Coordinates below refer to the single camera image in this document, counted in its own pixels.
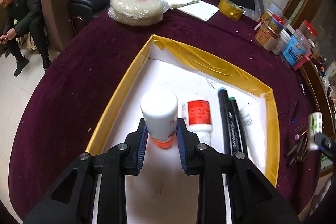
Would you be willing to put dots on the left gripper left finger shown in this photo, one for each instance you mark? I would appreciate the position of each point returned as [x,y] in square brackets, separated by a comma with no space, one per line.
[93,186]

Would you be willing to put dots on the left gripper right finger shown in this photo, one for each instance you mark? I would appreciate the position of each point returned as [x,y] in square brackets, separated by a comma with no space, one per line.
[253,198]

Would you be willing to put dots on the black marker green cap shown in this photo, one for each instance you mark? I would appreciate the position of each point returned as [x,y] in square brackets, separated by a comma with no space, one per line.
[239,128]

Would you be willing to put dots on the yellow taped white tray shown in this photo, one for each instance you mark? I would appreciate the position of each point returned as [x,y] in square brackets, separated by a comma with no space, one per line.
[162,192]

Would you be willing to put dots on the black marker light-blue cap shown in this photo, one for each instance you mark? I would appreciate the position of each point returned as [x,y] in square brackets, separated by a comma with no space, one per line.
[226,119]

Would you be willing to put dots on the small white red-label bottle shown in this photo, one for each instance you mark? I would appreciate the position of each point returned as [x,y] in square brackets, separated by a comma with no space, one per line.
[197,116]

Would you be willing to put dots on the white bottle orange cap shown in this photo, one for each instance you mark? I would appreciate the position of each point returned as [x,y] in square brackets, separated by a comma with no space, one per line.
[160,113]

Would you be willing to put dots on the white bottle red cap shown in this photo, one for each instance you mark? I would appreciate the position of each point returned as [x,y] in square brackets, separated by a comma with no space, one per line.
[315,124]

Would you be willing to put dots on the black marker blue cap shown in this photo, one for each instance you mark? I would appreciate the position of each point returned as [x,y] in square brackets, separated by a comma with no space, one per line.
[294,115]

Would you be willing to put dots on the white spray bottle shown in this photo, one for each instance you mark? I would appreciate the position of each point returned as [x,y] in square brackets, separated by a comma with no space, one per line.
[255,137]

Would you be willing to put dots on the metal nail clipper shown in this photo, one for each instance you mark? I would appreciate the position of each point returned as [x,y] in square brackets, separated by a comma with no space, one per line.
[302,88]

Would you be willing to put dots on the blue cartoon label jar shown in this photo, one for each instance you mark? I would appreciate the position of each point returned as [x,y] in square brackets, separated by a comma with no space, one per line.
[297,51]

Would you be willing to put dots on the purple velvet tablecloth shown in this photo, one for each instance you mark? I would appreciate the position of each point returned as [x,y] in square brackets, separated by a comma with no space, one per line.
[67,104]

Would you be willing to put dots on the red lid plastic jar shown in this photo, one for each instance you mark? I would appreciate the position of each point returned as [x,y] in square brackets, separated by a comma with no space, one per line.
[306,32]

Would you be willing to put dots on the white plastic jar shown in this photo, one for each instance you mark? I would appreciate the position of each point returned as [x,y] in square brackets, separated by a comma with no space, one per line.
[281,42]

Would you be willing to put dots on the brown label glass jar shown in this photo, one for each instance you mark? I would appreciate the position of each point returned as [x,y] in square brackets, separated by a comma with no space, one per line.
[267,35]

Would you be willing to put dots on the stacked colourful tape rolls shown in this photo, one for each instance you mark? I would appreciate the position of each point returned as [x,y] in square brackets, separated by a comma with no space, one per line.
[274,21]

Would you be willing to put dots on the wooden brick pattern cabinet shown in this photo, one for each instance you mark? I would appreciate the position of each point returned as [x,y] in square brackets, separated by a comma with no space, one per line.
[297,11]

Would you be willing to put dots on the yellow tape roll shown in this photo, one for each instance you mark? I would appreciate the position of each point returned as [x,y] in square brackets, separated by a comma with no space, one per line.
[230,9]

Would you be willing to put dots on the person in black jacket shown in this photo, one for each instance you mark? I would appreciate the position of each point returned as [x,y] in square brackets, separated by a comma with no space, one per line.
[25,17]

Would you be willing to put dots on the wrapped round white cakes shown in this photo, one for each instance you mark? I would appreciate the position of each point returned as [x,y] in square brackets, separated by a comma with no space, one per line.
[139,13]

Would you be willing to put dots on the white paper stack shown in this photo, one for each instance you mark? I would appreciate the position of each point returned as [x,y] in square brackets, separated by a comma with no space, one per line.
[196,8]

